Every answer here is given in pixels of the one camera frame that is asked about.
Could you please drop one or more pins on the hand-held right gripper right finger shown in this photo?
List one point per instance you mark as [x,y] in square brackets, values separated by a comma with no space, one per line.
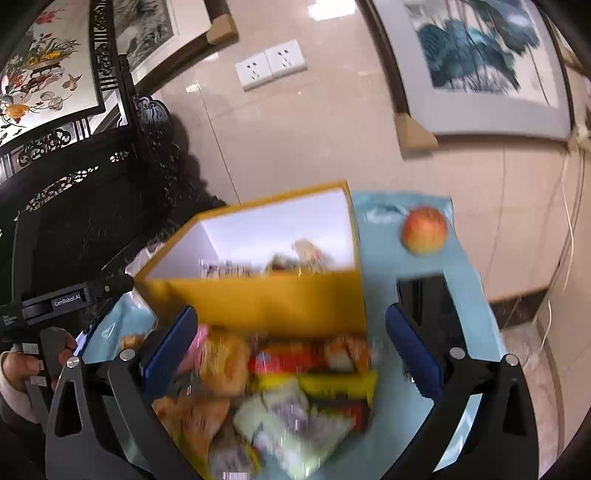
[413,353]

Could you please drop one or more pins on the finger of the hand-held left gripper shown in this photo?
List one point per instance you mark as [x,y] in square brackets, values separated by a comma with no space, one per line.
[113,287]

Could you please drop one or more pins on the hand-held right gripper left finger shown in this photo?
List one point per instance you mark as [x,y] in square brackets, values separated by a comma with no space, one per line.
[173,350]

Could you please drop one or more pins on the clear golden biscuit packet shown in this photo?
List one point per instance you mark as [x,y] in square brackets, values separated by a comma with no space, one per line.
[226,364]

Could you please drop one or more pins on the small orange snack packet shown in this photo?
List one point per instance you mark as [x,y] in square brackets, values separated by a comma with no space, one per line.
[344,353]

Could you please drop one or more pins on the clear orange cracker packet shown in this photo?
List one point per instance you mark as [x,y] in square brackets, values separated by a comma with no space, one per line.
[194,424]

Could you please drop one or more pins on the yellow long snack packet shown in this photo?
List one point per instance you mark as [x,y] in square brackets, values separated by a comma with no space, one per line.
[323,384]

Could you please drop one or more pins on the red long snack packet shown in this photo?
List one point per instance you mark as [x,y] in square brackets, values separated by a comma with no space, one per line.
[286,362]

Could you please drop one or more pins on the yellow cardboard box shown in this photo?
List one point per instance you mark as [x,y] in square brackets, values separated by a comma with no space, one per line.
[277,300]

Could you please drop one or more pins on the black print snack packet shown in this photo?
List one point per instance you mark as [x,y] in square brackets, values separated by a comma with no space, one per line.
[286,415]

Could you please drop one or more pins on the large clear puffed snack packet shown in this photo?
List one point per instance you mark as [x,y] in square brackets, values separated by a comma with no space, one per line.
[304,258]

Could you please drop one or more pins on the person's left hand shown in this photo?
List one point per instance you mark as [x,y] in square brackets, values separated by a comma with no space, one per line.
[21,371]

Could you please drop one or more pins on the white tissue pack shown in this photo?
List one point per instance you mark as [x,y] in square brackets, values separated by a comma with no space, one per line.
[141,261]

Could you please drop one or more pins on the black smartphone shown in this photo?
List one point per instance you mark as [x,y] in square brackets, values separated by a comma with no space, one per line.
[429,304]

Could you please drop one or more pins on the carved dark wooden screen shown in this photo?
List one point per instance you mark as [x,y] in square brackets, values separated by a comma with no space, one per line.
[92,221]

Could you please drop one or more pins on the light blue printed tablecloth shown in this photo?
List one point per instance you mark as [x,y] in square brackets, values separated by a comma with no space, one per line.
[383,258]

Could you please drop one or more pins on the red apple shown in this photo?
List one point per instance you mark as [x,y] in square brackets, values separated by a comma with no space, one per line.
[425,230]

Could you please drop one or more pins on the cardboard corner protector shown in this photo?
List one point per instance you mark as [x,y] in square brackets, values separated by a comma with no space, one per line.
[413,136]
[222,28]

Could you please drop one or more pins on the framed grey ink painting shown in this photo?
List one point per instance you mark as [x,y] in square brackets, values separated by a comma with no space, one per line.
[143,27]

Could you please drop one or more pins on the framed blue lotus painting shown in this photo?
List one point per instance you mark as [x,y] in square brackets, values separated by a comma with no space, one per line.
[461,60]

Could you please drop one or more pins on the white wall socket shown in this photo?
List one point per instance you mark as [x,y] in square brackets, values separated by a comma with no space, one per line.
[286,59]
[254,71]

